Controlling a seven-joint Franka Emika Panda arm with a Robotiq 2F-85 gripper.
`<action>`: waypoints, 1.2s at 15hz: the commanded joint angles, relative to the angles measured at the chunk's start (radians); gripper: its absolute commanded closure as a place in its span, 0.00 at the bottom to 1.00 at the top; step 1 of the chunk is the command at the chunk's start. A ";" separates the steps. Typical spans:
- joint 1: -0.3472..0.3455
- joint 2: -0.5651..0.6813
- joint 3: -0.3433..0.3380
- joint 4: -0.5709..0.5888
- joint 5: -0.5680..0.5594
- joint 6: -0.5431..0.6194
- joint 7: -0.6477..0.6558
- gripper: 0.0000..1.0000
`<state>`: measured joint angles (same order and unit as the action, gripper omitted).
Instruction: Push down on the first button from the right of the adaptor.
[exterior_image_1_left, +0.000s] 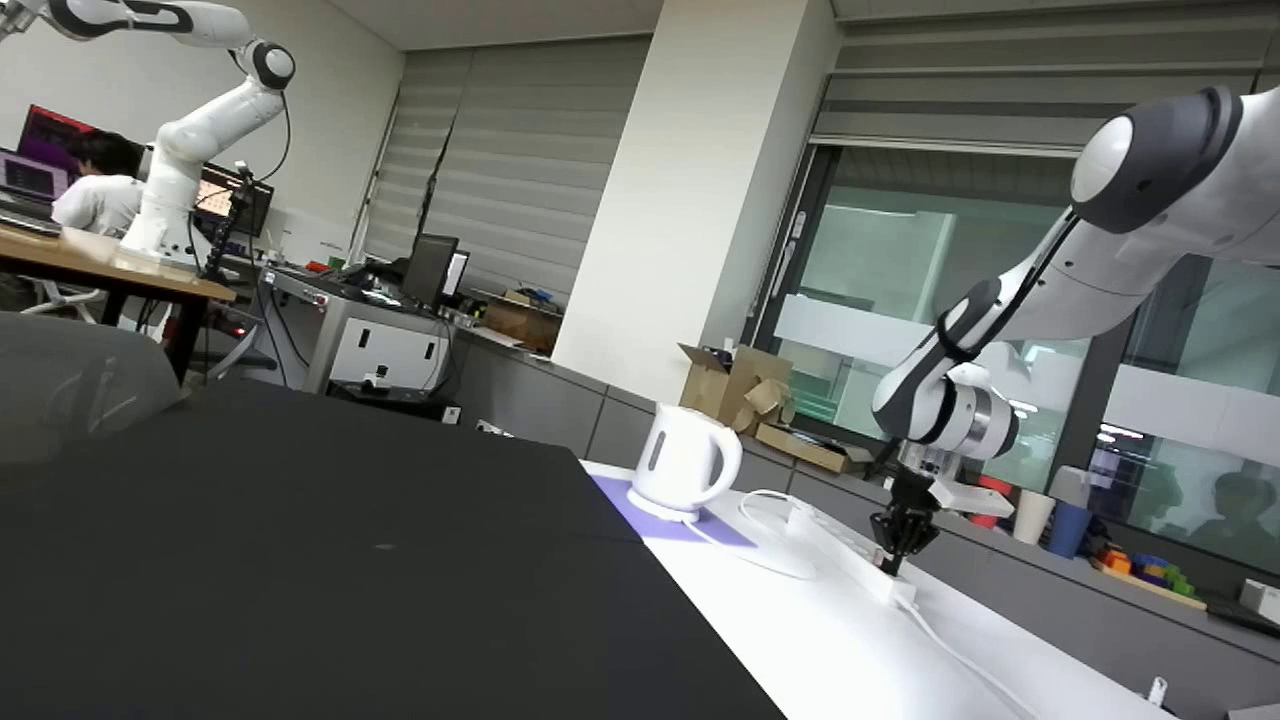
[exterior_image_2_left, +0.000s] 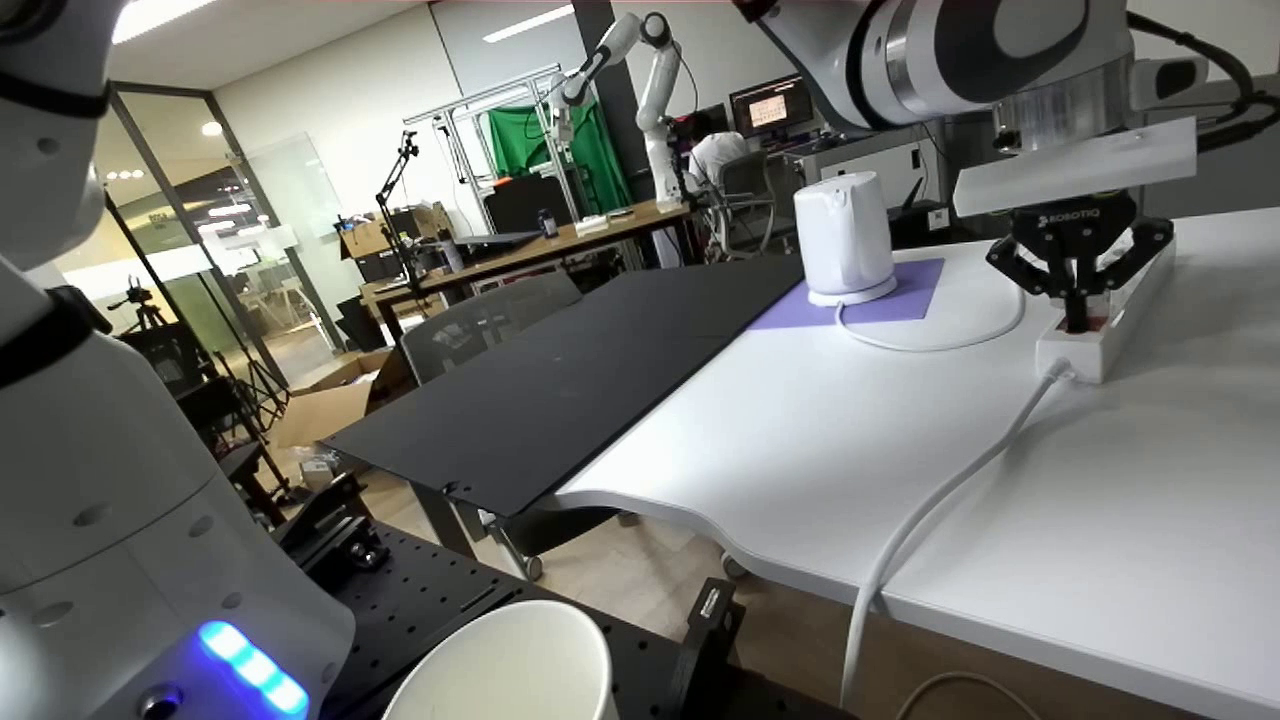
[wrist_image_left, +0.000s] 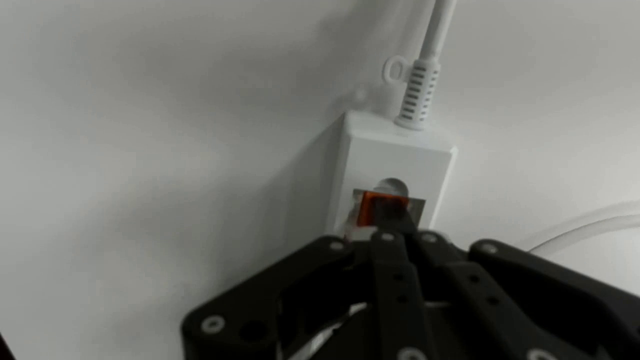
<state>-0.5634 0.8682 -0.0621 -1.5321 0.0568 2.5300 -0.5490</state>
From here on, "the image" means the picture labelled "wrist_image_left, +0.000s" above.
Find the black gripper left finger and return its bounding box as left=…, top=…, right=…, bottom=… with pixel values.
left=181, top=197, right=430, bottom=360

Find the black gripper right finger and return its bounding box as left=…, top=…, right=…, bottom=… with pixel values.
left=398, top=200, right=640, bottom=360

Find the white power strip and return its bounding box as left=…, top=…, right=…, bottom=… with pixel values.
left=323, top=107, right=460, bottom=245

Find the thin white kettle cable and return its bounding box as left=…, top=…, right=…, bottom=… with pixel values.
left=529, top=202, right=640, bottom=255

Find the thick white power strip cable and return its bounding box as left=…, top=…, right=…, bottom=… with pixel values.
left=383, top=0, right=462, bottom=132

